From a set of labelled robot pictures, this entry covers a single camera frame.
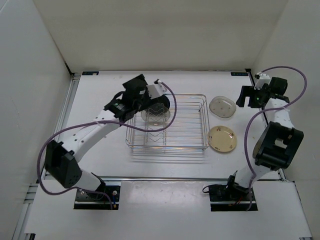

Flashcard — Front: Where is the clear glass plate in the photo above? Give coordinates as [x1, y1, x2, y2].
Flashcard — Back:
[209, 96, 237, 118]
[141, 103, 171, 126]

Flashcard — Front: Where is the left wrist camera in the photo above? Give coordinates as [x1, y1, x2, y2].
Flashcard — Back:
[146, 79, 168, 100]

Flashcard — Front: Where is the black round plate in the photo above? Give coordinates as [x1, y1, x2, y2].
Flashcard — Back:
[159, 95, 171, 110]

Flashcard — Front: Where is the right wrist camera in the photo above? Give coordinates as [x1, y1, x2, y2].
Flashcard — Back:
[254, 72, 271, 90]

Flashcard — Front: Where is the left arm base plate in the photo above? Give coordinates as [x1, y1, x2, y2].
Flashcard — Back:
[73, 182, 121, 211]

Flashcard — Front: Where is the chrome wire dish rack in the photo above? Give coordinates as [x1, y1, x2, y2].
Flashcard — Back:
[125, 94, 210, 151]

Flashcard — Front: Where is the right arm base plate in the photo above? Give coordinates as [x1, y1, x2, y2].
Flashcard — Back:
[202, 184, 258, 212]

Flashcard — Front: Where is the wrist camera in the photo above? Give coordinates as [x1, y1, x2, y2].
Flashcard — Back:
[254, 72, 271, 90]
[146, 79, 168, 100]

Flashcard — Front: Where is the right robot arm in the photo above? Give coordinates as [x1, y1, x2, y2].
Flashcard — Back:
[224, 73, 304, 200]

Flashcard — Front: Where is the beige ceramic plate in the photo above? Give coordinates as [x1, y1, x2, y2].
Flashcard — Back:
[207, 125, 237, 153]

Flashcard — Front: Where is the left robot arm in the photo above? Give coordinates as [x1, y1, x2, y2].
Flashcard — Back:
[44, 74, 153, 201]

